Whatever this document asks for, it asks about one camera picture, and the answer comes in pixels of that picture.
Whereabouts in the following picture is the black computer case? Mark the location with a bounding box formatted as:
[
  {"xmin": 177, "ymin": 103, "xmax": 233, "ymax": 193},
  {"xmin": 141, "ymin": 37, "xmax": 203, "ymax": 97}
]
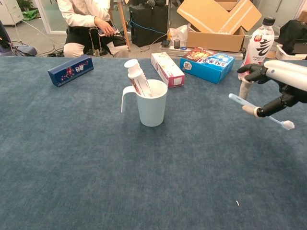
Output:
[{"xmin": 129, "ymin": 4, "xmax": 169, "ymax": 48}]

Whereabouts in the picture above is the white pink toothpaste box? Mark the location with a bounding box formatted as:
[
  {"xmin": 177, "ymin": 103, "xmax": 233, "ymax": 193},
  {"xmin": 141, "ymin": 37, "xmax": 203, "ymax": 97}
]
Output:
[{"xmin": 151, "ymin": 52, "xmax": 186, "ymax": 89}]

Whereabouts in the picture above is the blue cable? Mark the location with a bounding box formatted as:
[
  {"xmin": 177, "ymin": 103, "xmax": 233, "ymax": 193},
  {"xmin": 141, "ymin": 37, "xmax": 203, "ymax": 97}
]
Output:
[{"xmin": 130, "ymin": 18, "xmax": 167, "ymax": 34}]

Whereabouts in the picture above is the white toothpaste tube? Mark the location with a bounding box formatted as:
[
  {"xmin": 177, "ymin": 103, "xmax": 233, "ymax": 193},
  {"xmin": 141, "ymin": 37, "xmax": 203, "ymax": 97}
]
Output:
[{"xmin": 124, "ymin": 59, "xmax": 153, "ymax": 98}]

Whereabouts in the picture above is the blue table mat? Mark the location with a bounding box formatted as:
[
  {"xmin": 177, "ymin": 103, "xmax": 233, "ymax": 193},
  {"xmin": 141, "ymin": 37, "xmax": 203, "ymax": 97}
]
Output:
[{"xmin": 0, "ymin": 56, "xmax": 307, "ymax": 230}]

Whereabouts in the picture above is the dark blue machine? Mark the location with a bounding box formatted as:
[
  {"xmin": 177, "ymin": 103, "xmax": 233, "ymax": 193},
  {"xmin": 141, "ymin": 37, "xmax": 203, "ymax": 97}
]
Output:
[{"xmin": 0, "ymin": 20, "xmax": 38, "ymax": 57}]

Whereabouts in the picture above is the pink drink bottle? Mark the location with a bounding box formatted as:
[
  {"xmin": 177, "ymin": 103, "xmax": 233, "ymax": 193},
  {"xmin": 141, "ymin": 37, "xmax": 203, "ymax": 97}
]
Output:
[{"xmin": 237, "ymin": 16, "xmax": 275, "ymax": 84}]

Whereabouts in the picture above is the seated person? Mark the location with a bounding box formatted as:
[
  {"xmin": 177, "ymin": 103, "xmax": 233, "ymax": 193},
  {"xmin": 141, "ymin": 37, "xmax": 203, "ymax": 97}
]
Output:
[{"xmin": 57, "ymin": 0, "xmax": 130, "ymax": 58}]

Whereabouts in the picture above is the open cardboard box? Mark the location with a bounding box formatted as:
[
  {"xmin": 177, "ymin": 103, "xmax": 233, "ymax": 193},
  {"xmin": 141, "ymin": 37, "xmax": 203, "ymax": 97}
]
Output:
[{"xmin": 177, "ymin": 0, "xmax": 262, "ymax": 53}]

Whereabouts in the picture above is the black cloth heap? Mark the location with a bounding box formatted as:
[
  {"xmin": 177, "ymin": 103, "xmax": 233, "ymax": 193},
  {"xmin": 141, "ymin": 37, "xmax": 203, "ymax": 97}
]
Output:
[{"xmin": 278, "ymin": 19, "xmax": 307, "ymax": 55}]

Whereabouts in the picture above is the green bag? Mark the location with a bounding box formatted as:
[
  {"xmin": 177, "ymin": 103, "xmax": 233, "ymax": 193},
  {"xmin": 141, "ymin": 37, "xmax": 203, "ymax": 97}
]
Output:
[{"xmin": 21, "ymin": 9, "xmax": 39, "ymax": 22}]

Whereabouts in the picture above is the wooden easel leg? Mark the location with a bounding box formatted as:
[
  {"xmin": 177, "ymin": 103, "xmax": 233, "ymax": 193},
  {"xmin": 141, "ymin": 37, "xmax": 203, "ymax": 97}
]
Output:
[{"xmin": 117, "ymin": 0, "xmax": 131, "ymax": 51}]

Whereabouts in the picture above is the dark blue toothpaste box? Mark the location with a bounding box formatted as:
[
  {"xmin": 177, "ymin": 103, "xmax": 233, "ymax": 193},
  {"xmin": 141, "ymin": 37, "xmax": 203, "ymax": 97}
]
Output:
[{"xmin": 47, "ymin": 54, "xmax": 94, "ymax": 88}]

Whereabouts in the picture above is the blue snack box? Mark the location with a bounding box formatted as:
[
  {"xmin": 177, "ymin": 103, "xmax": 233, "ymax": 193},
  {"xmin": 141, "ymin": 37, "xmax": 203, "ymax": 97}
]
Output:
[{"xmin": 179, "ymin": 46, "xmax": 236, "ymax": 85}]

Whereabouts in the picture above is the metal stool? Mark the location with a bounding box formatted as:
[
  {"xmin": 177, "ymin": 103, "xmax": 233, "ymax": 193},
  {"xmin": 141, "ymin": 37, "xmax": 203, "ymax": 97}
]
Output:
[{"xmin": 86, "ymin": 25, "xmax": 108, "ymax": 57}]

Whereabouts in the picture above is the white plastic crate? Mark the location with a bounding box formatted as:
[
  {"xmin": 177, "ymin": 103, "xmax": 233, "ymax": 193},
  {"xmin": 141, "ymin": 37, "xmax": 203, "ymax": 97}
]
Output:
[{"xmin": 275, "ymin": 44, "xmax": 307, "ymax": 60}]

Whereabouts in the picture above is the white cabinet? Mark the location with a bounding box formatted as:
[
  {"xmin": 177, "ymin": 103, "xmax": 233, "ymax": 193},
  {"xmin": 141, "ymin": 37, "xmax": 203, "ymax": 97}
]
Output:
[{"xmin": 0, "ymin": 0, "xmax": 24, "ymax": 26}]

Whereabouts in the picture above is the white plastic bag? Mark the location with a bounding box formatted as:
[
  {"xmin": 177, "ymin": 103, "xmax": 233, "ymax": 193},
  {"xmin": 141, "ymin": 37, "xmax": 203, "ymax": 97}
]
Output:
[{"xmin": 167, "ymin": 23, "xmax": 189, "ymax": 47}]

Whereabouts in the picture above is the light blue toothbrush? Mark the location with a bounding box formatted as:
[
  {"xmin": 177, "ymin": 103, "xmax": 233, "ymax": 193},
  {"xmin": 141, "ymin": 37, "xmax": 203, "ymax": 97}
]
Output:
[{"xmin": 228, "ymin": 93, "xmax": 295, "ymax": 131}]

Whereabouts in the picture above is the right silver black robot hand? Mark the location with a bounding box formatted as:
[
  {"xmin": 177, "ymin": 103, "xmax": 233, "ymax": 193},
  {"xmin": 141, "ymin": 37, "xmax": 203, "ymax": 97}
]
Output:
[{"xmin": 236, "ymin": 59, "xmax": 307, "ymax": 118}]

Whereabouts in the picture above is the white plastic mug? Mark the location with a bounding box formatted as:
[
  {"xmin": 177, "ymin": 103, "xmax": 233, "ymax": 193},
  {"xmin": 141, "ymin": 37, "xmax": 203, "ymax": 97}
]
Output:
[{"xmin": 121, "ymin": 80, "xmax": 168, "ymax": 127}]

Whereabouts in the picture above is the smartphone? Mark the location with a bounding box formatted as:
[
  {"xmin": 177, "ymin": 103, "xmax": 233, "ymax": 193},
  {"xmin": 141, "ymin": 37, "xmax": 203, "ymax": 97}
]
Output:
[{"xmin": 97, "ymin": 25, "xmax": 119, "ymax": 36}]

